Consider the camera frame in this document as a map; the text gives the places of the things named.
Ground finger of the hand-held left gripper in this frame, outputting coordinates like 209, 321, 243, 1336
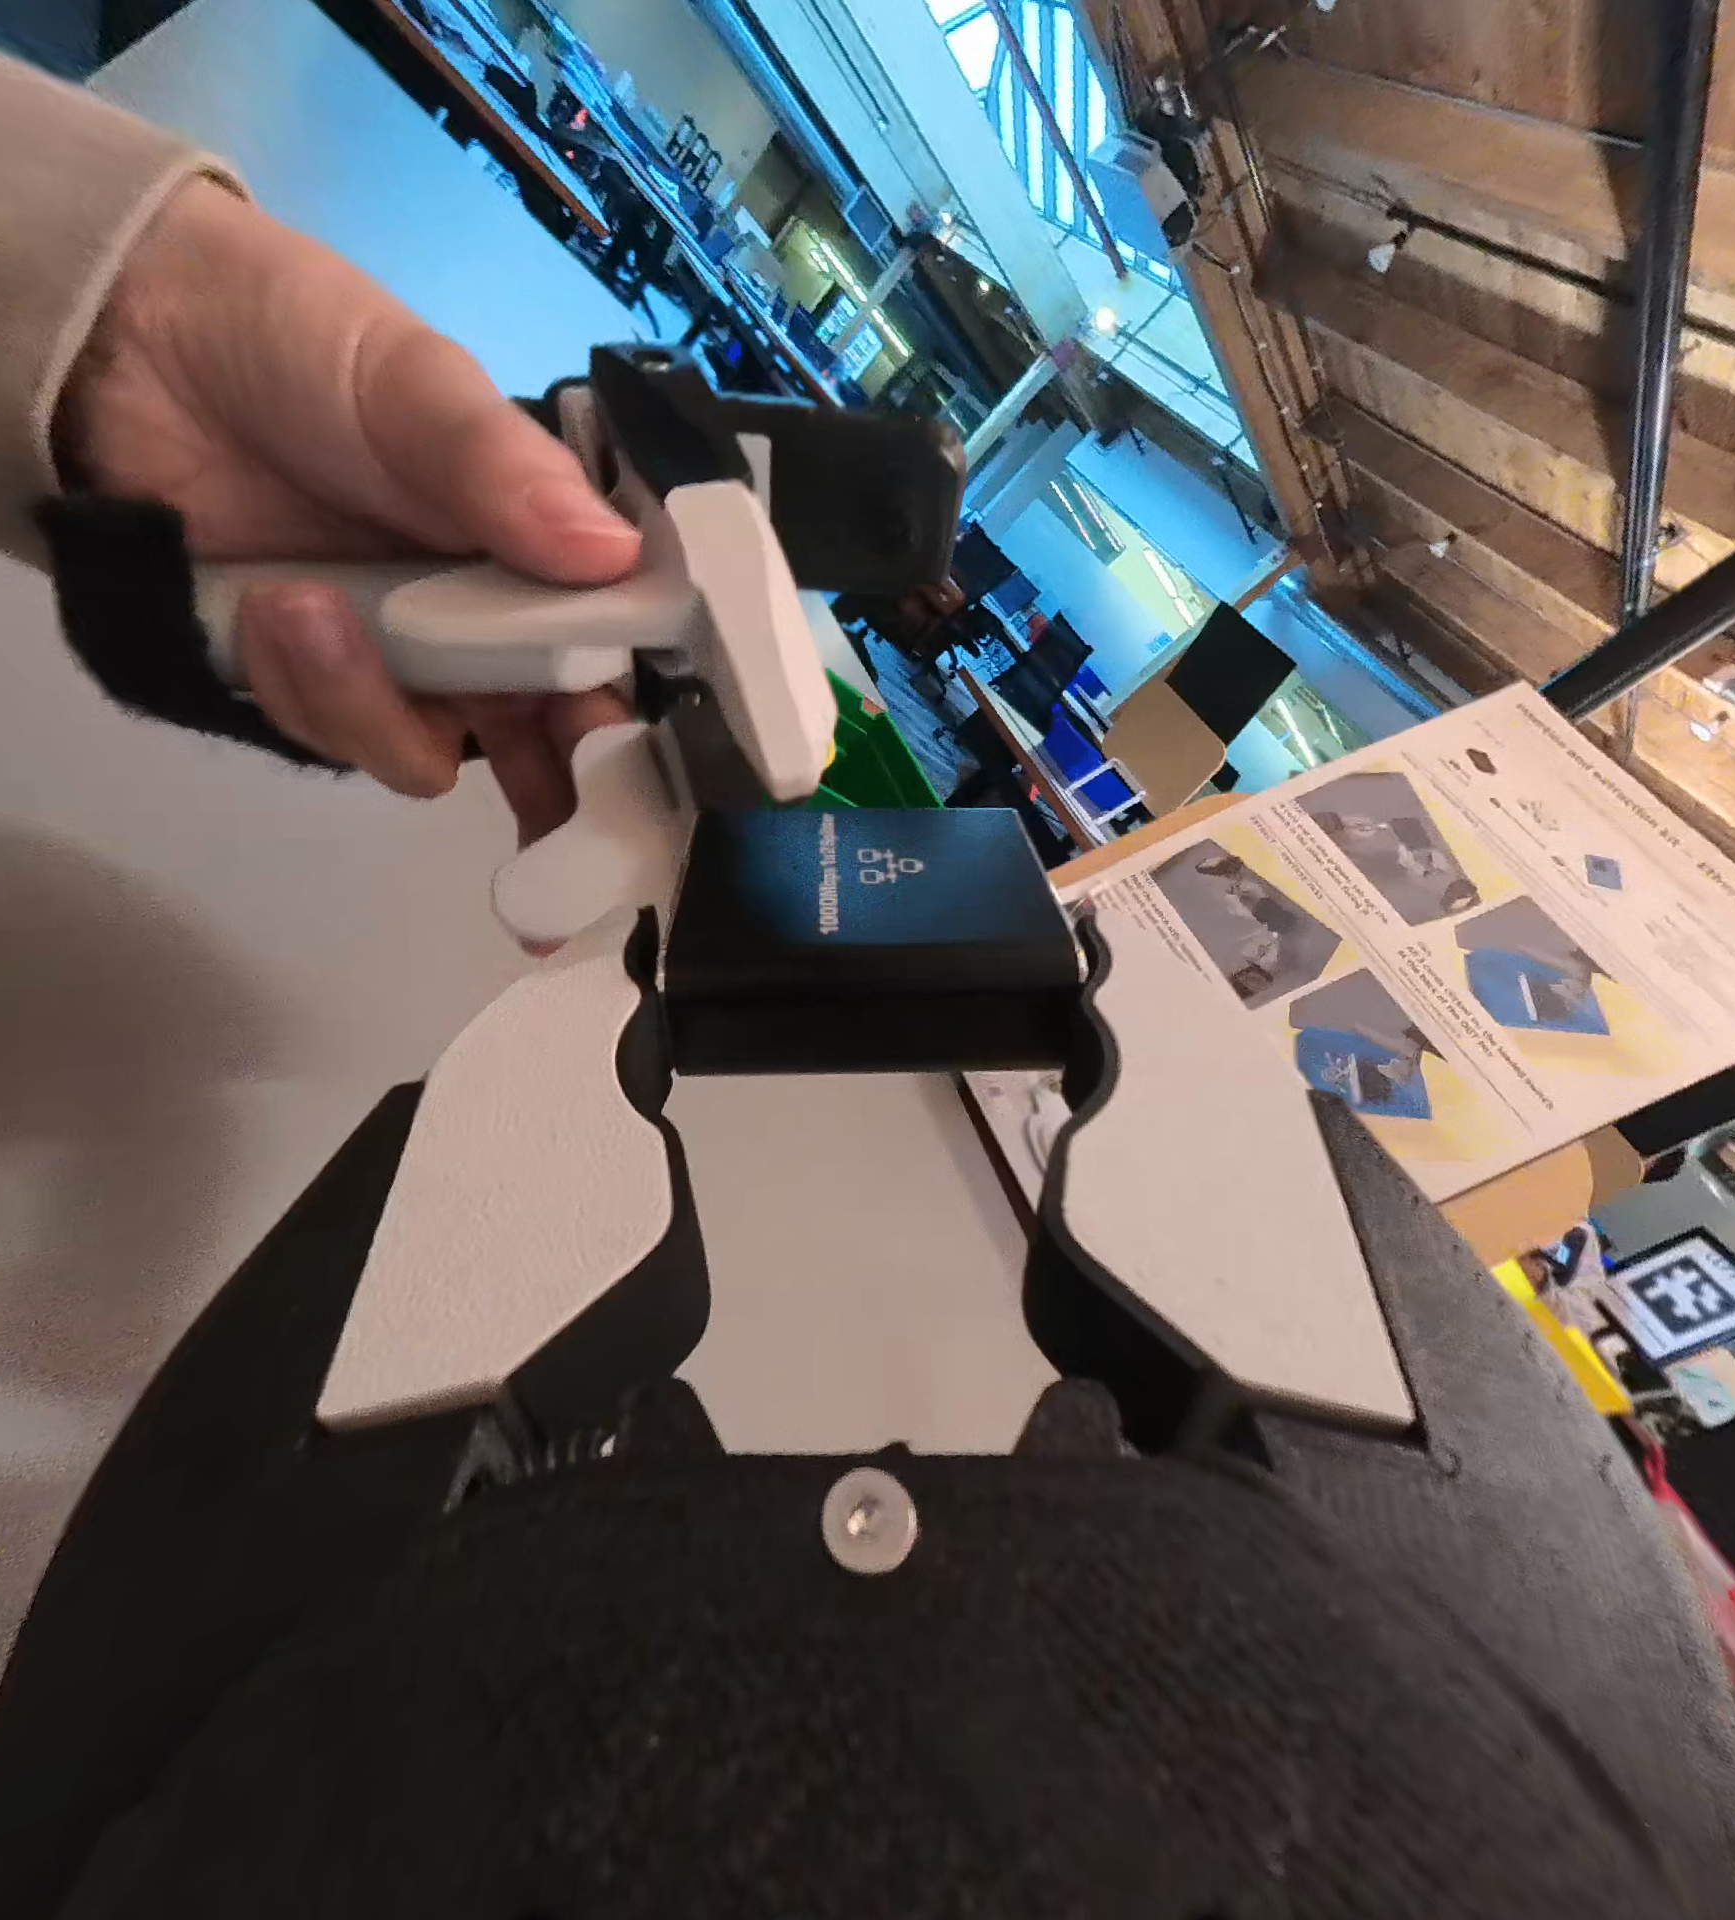
663, 477, 841, 805

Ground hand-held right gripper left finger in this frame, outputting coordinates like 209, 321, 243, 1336
311, 906, 711, 1435

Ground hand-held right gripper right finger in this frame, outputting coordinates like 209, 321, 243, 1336
1029, 906, 1421, 1459

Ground green plastic bin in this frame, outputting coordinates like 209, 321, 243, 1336
813, 666, 947, 813

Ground black ethernet splitter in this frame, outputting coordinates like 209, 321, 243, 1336
657, 806, 1081, 1081

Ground wooden sheet stand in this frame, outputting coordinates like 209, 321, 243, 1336
1047, 794, 1648, 1262
1107, 683, 1231, 820

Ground small yellow bin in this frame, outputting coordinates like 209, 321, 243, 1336
1492, 1260, 1632, 1421

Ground black monitor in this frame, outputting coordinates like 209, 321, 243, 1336
1167, 601, 1299, 744

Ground white ceiling projector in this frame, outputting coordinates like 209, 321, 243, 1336
1089, 127, 1201, 252

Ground printed instruction sheet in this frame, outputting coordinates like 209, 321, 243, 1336
1053, 683, 1735, 1203

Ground black white marker tablet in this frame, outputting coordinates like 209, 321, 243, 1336
1608, 1230, 1735, 1362

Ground black pole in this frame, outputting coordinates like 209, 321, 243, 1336
1540, 533, 1735, 723

